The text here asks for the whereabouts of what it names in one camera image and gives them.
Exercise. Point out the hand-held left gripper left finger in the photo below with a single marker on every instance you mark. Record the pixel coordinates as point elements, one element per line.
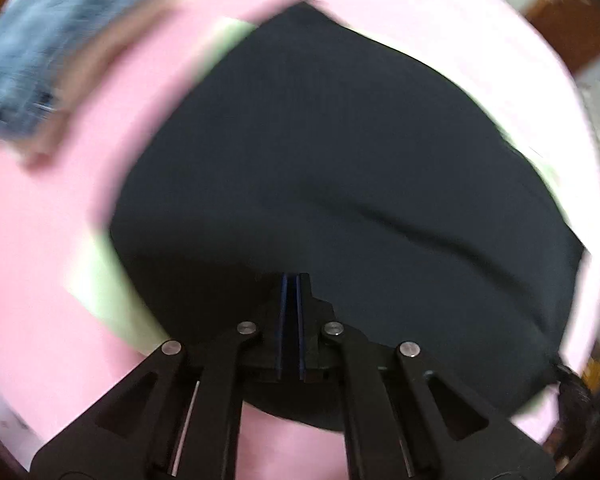
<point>283,320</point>

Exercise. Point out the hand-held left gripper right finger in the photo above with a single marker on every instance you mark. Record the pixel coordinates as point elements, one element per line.
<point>302,320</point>

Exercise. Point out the green and black hooded jacket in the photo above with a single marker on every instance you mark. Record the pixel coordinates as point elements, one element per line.
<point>355,160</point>

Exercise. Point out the pink bed blanket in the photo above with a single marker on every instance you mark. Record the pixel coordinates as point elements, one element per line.
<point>55,220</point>

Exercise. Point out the folded beige cloth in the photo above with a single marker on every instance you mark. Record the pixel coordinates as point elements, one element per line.
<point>95,85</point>

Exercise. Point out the folded blue jeans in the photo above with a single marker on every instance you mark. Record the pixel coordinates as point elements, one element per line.
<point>55,35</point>

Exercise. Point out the brown wooden door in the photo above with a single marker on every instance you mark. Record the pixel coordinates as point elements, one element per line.
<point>565,20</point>

